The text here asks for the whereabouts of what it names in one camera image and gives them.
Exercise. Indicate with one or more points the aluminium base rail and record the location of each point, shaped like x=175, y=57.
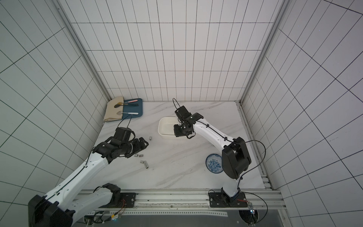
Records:
x=194, y=202

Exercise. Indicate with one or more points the beige folded cloth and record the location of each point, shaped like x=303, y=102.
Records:
x=113, y=113

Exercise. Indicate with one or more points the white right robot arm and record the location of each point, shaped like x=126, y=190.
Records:
x=235, y=156

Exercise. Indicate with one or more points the white handled spoon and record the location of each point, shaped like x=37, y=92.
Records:
x=130, y=113

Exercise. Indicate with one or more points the blue white patterned bowl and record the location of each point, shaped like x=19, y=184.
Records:
x=214, y=163

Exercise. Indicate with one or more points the black handled spoon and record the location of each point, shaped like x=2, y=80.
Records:
x=126, y=104

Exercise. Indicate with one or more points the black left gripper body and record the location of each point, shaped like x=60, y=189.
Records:
x=135, y=148

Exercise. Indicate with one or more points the white plastic storage box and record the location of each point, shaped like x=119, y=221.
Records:
x=166, y=128

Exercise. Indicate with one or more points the long chrome socket lower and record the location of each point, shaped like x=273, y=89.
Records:
x=145, y=164

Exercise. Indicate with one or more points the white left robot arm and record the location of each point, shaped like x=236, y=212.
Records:
x=59, y=208

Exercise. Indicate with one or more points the dark blue tray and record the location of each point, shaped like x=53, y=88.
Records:
x=138, y=109

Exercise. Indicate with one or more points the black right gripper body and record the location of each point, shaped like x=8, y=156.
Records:
x=181, y=129

